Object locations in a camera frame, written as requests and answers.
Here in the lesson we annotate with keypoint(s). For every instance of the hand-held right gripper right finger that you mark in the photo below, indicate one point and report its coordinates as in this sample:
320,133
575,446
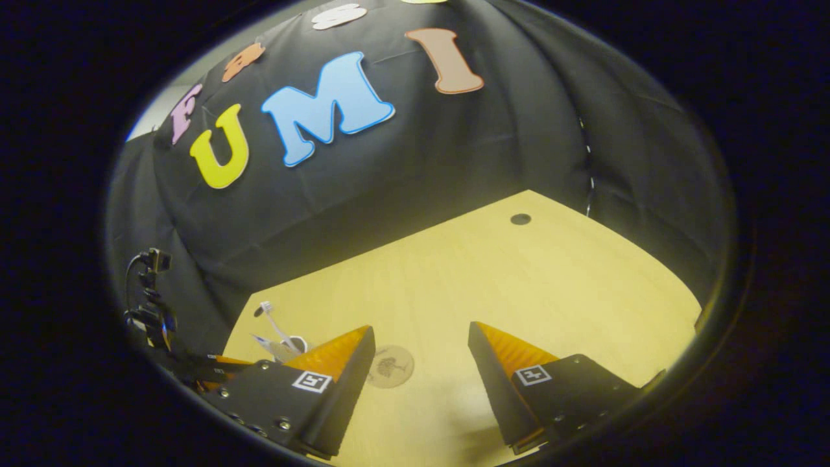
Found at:
493,389

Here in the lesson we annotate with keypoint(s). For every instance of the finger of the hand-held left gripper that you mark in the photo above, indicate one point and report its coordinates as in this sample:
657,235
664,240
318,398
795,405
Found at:
224,371

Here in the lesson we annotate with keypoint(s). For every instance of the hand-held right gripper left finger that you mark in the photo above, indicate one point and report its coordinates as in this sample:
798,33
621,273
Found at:
347,395

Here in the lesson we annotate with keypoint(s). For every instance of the white toothpaste tube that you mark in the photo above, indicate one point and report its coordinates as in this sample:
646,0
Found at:
262,341

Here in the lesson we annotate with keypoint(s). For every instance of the round cork coaster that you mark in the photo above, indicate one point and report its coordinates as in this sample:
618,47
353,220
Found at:
392,366

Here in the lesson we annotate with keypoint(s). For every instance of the white toothbrush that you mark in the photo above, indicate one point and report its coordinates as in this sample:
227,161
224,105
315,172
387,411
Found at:
266,307

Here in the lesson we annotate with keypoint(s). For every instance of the light wooden desktop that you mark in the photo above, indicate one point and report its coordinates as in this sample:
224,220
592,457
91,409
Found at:
519,279

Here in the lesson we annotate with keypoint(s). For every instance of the black desk grommet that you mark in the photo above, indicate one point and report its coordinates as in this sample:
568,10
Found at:
521,218

